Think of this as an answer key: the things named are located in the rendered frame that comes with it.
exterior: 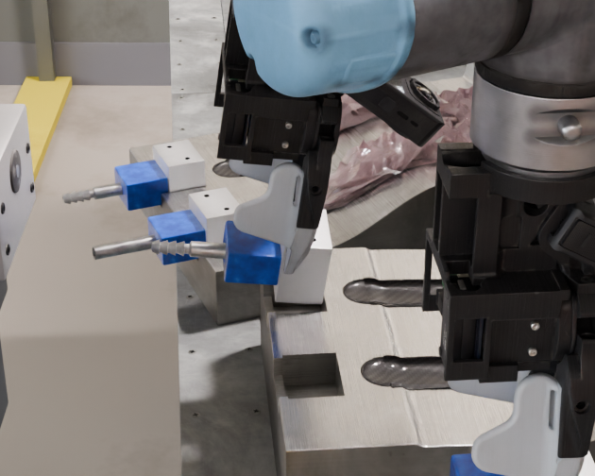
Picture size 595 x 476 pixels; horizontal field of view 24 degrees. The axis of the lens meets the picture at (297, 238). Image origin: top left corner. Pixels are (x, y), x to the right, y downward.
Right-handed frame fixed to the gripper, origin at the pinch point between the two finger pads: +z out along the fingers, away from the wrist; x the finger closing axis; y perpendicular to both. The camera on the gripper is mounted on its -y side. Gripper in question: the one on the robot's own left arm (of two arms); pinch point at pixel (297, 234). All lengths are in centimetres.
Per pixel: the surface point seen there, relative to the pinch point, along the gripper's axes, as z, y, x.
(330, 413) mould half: 3.2, -1.5, 15.6
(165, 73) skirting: 126, -3, -236
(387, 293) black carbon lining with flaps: 5.2, -8.1, -0.3
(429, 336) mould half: 3.6, -10.0, 6.5
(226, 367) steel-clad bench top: 15.5, 3.4, -1.9
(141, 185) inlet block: 12.8, 10.8, -23.1
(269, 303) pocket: 7.3, 1.0, -0.6
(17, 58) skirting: 128, 36, -240
